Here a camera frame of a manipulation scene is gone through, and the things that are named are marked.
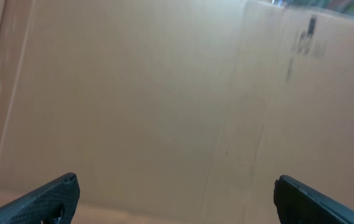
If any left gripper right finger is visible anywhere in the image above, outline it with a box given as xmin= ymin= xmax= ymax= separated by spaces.
xmin=273 ymin=175 xmax=354 ymax=224

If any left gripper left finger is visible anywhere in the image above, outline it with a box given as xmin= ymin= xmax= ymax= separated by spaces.
xmin=0 ymin=172 xmax=80 ymax=224

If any brown cardboard barrier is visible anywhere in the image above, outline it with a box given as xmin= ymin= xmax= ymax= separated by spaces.
xmin=0 ymin=1 xmax=354 ymax=223

